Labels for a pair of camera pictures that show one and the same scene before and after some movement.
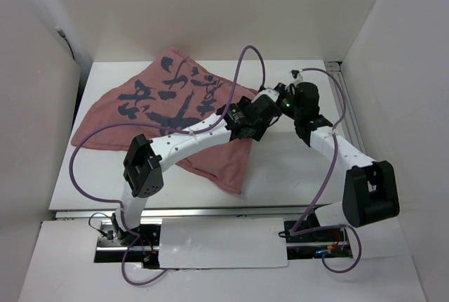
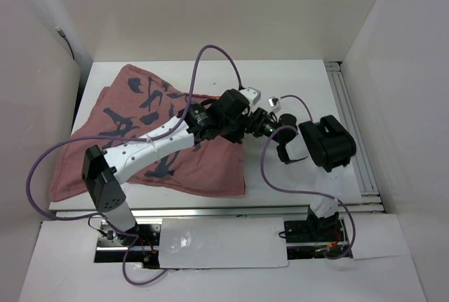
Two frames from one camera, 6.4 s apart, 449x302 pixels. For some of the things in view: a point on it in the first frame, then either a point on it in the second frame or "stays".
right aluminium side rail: x=351 y=120 stays
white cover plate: x=222 y=242 stays
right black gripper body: x=297 y=112 -> x=266 y=124
